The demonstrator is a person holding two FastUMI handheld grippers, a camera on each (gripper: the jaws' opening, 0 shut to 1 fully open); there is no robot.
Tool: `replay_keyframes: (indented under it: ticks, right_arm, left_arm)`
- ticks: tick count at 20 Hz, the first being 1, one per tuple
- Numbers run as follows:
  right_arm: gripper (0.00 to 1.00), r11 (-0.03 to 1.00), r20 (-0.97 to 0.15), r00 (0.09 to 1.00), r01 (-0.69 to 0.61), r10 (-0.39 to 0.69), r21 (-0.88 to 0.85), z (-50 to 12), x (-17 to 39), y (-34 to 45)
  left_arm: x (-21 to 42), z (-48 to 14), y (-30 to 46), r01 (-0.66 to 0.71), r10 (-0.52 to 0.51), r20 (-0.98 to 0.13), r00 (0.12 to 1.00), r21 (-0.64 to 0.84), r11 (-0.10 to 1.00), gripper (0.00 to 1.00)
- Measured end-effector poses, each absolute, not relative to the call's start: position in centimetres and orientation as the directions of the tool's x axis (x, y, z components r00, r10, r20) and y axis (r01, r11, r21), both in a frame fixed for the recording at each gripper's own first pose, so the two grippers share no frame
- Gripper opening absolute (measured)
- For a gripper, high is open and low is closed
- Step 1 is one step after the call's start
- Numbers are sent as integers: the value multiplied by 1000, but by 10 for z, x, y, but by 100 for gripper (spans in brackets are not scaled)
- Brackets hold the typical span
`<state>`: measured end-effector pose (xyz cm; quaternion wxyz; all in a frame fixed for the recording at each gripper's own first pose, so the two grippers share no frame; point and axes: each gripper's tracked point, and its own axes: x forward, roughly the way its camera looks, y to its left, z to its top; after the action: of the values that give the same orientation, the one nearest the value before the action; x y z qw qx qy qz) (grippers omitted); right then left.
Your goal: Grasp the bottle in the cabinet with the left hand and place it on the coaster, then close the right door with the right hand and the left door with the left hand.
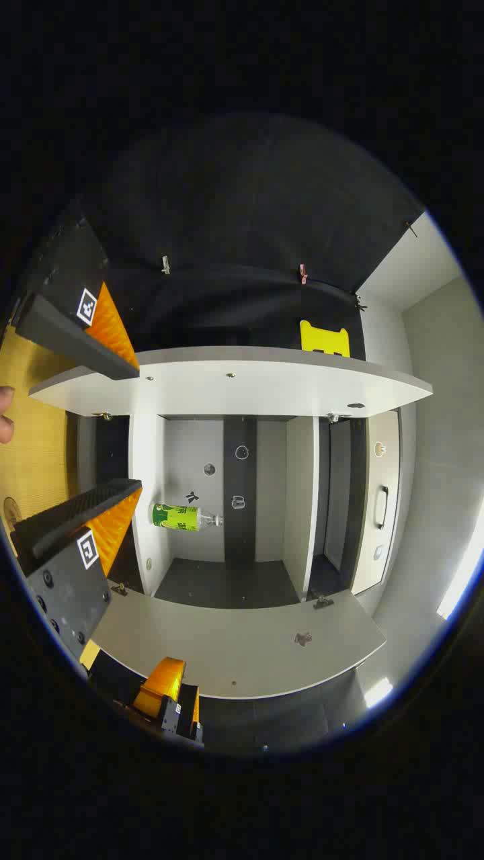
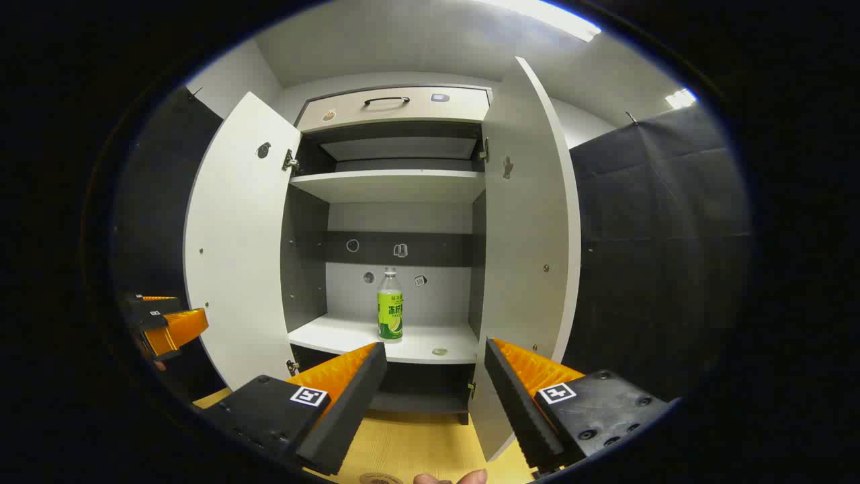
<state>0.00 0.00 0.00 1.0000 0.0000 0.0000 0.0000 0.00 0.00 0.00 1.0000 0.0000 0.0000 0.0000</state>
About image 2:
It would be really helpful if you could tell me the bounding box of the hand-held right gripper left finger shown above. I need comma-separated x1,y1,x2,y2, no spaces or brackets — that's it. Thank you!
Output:
202,341,388,476

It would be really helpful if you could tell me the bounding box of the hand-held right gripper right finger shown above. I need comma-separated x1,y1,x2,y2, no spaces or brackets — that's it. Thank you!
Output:
484,337,673,475

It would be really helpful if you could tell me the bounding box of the white cabinet door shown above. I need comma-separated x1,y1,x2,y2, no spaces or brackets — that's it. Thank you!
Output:
468,57,582,462
183,92,303,391

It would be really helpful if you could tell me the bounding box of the green label plastic bottle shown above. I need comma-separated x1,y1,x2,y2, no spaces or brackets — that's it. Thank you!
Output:
377,266,404,341

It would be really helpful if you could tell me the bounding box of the grey and white cabinet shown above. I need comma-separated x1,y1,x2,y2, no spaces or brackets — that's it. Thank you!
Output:
279,84,495,426

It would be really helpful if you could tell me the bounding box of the white cabinet shelf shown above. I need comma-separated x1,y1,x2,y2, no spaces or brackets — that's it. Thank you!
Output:
289,169,486,204

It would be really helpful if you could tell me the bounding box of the black backdrop cloth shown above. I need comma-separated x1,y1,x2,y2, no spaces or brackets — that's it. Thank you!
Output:
563,104,752,404
114,86,226,401

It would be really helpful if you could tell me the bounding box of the long ceiling light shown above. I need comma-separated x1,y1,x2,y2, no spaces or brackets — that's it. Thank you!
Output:
494,0,602,42

